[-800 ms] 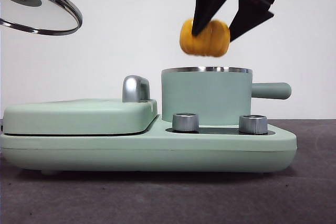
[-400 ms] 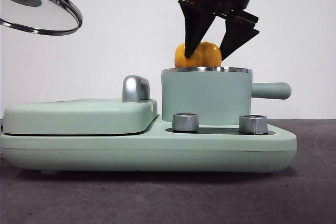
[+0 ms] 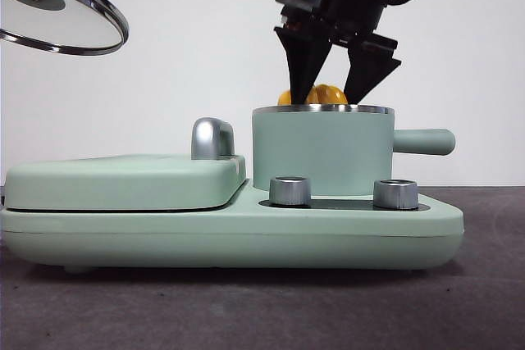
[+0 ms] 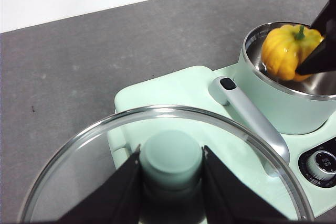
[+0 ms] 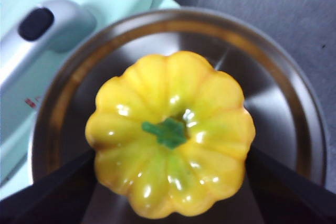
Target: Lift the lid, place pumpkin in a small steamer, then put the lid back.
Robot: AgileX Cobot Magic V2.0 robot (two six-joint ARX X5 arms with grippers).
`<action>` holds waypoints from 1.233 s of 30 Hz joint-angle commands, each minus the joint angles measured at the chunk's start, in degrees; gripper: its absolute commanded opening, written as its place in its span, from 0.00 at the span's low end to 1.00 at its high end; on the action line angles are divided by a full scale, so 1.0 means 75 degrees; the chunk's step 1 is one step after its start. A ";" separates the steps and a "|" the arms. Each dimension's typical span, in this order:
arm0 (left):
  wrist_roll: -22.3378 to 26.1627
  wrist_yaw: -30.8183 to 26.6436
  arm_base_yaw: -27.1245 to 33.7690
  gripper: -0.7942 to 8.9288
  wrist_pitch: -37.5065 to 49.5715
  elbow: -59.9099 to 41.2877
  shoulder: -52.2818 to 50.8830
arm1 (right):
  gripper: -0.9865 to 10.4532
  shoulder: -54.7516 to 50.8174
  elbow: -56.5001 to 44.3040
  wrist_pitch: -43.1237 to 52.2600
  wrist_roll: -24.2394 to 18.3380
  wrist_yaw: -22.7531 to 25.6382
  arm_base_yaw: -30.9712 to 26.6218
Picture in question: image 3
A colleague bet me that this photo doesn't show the yellow toy pumpkin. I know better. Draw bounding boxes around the yellow toy pumpkin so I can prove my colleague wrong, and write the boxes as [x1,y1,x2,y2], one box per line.
[277,84,349,106]

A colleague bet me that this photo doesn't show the mint green breakfast machine base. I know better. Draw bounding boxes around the mint green breakfast machine base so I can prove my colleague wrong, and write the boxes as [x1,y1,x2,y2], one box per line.
[0,184,465,275]

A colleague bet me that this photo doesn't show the glass lid with green knob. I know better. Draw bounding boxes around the glass lid with green knob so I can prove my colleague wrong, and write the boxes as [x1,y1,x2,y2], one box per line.
[0,0,130,56]

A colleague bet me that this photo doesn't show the mint green steamer pot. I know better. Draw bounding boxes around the mint green steamer pot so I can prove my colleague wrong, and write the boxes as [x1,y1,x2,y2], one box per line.
[250,104,456,198]

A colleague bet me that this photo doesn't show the silver control knob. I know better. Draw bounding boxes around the silver control knob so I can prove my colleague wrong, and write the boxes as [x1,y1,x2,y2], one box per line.
[268,176,312,207]
[372,179,418,209]

